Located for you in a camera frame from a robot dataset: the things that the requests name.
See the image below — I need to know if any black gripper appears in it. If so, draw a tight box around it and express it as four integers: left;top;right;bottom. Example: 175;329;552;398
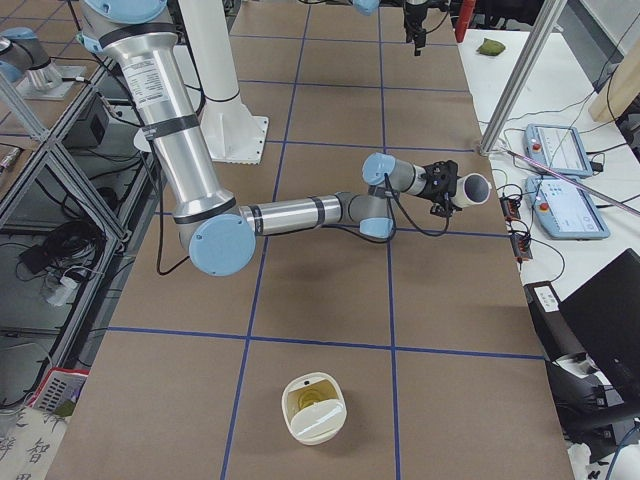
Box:
419;160;458;218
403;0;428;57

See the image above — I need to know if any white ribbed plastic mug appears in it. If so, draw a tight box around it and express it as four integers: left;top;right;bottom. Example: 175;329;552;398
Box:
451;173;492;209

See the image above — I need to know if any green bean bag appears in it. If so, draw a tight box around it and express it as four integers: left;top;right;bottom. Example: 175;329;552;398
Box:
476;38;506;57

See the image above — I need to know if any right teach pendant tablet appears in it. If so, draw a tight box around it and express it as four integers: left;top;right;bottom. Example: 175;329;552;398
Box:
525;175;610;240

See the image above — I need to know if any teach pendant tablet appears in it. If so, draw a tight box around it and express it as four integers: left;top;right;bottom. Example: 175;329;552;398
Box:
525;175;610;240
524;124;593;178

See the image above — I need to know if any left teach pendant tablet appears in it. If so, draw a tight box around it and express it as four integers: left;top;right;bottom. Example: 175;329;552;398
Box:
524;124;593;178

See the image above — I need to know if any brown table mat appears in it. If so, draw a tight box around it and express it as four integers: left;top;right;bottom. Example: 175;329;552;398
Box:
48;1;572;479

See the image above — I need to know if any silver metal rod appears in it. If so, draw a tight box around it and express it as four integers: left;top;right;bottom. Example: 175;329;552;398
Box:
498;147;640;217

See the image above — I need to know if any wooden block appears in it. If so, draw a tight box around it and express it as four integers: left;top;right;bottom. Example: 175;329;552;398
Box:
589;42;639;122

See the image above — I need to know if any cream bin with swing lid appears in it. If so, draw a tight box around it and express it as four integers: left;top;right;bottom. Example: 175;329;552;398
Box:
281;372;347;446

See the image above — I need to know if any black power adapter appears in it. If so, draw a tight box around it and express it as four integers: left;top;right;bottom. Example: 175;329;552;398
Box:
19;245;53;274

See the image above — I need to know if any white plastic basket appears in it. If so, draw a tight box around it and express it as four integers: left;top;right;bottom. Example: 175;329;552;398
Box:
26;367;89;413

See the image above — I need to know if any aluminium frame post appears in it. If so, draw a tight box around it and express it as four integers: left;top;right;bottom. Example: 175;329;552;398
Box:
478;0;567;156

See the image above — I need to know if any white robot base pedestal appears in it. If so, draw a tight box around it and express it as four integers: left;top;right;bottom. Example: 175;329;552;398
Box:
179;0;269;164

